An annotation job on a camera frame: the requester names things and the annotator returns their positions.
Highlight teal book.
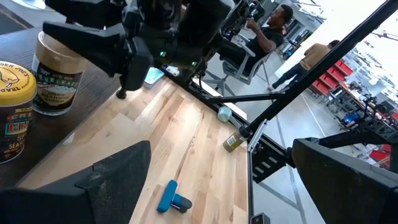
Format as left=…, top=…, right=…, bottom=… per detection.
left=143, top=67, right=165, bottom=90

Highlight pale teal scoop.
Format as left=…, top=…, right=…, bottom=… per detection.
left=216, top=105, right=246, bottom=128

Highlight yellow lid seasoning can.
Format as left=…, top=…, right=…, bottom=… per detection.
left=0, top=60, right=37, bottom=165

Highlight tan lid furikake jar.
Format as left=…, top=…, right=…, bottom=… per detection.
left=32, top=30, right=88, bottom=116

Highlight blue bag clip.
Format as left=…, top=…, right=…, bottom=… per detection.
left=156, top=179, right=193, bottom=214

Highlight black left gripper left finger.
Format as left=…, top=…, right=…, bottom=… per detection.
left=0, top=140, right=152, bottom=224

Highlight red storage bins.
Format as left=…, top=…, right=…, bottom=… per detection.
left=310, top=59, right=354, bottom=96

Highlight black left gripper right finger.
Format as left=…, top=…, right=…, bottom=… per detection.
left=291, top=138, right=398, bottom=224

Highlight grey office chair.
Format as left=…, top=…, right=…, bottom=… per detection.
left=201, top=42, right=271, bottom=97

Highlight person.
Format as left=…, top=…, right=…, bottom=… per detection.
left=267, top=39, right=341, bottom=91
left=217, top=3, right=295, bottom=75

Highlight dark lid green spice jar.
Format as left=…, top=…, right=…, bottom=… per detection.
left=222, top=127, right=249, bottom=153

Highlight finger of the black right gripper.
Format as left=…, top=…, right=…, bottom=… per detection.
left=45, top=0, right=125, bottom=30
left=42, top=23, right=128, bottom=77

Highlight dark wooden black-framed shelf unit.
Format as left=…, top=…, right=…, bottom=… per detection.
left=0, top=26, right=128, bottom=189

